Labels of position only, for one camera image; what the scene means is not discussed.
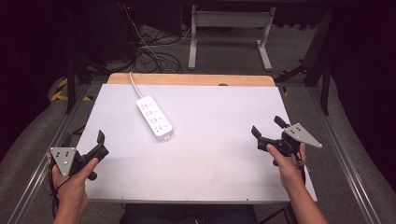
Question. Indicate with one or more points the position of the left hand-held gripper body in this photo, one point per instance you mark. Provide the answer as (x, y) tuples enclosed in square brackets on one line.
[(63, 157)]

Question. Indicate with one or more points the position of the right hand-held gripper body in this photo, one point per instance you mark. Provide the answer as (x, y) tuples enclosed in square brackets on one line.
[(301, 135)]

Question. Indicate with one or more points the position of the person's left hand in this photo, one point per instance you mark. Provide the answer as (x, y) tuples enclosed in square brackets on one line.
[(72, 189)]

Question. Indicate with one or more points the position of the person's right hand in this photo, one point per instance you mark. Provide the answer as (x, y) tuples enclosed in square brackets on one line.
[(289, 172)]

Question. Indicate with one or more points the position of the yellow black hazard tape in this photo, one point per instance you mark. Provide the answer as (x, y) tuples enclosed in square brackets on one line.
[(62, 93)]

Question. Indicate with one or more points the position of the white power strip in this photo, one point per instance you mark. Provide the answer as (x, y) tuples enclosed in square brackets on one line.
[(154, 117)]

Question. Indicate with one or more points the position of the black tripod stand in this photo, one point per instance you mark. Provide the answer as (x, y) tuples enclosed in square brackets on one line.
[(72, 81), (323, 81)]

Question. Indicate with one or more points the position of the white board sheet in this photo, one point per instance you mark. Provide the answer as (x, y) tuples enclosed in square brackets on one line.
[(199, 146)]

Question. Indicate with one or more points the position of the aluminium floor rail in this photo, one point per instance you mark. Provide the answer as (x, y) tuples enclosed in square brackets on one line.
[(46, 161), (345, 161)]

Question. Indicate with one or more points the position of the grey metal desk frame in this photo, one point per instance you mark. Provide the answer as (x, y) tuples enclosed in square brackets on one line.
[(230, 19)]

